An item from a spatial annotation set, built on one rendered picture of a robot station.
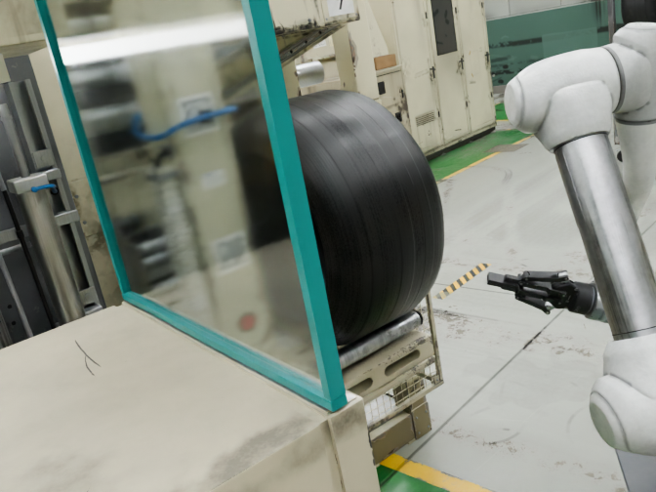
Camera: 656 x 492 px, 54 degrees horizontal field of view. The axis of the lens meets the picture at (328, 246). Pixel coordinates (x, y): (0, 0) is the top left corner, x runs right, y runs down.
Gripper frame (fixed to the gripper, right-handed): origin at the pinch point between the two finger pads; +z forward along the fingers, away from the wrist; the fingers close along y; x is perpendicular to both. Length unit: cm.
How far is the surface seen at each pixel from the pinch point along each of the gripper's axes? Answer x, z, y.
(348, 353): -18.1, 31.8, 16.0
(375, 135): 3.9, 36.7, -28.8
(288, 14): 45, 65, -34
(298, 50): 58, 63, -20
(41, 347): -63, 77, -23
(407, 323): -4.4, 18.8, 16.2
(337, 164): -7, 43, -27
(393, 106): 459, 18, 198
